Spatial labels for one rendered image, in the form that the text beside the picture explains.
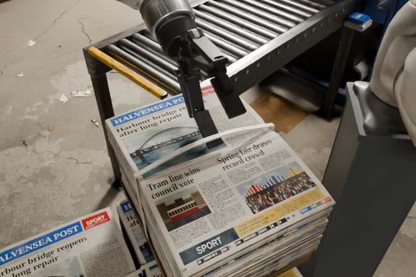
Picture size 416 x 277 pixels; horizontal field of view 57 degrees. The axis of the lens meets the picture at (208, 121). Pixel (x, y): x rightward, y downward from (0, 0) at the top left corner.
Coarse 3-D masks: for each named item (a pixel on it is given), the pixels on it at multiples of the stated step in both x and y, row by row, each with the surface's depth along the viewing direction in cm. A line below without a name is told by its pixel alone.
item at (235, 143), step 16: (224, 144) 73; (240, 144) 73; (256, 144) 73; (144, 160) 70; (176, 160) 70; (192, 160) 70; (208, 160) 70; (144, 176) 67; (160, 176) 67; (176, 176) 67; (144, 208) 68
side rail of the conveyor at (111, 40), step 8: (200, 0) 186; (208, 0) 186; (192, 8) 180; (144, 24) 167; (120, 32) 162; (128, 32) 162; (136, 32) 162; (104, 40) 157; (112, 40) 157; (104, 48) 154; (88, 56) 152; (88, 64) 155; (96, 64) 154; (104, 64) 157; (88, 72) 159; (96, 72) 156; (104, 72) 159
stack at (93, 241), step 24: (96, 216) 89; (120, 216) 92; (24, 240) 85; (48, 240) 85; (72, 240) 85; (96, 240) 85; (120, 240) 85; (144, 240) 85; (0, 264) 80; (24, 264) 80; (48, 264) 80; (72, 264) 80; (96, 264) 80; (120, 264) 81; (144, 264) 81
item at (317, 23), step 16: (352, 0) 186; (320, 16) 173; (336, 16) 180; (288, 32) 162; (304, 32) 164; (320, 32) 176; (272, 48) 152; (288, 48) 160; (304, 48) 171; (240, 64) 143; (256, 64) 147; (272, 64) 156; (208, 80) 135; (240, 80) 144; (256, 80) 153
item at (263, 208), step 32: (224, 160) 70; (256, 160) 70; (288, 160) 70; (160, 192) 64; (192, 192) 64; (224, 192) 65; (256, 192) 65; (288, 192) 65; (320, 192) 66; (160, 224) 60; (192, 224) 60; (224, 224) 61; (256, 224) 61; (288, 224) 61; (320, 224) 68; (160, 256) 73; (192, 256) 57; (224, 256) 57; (256, 256) 63; (288, 256) 71
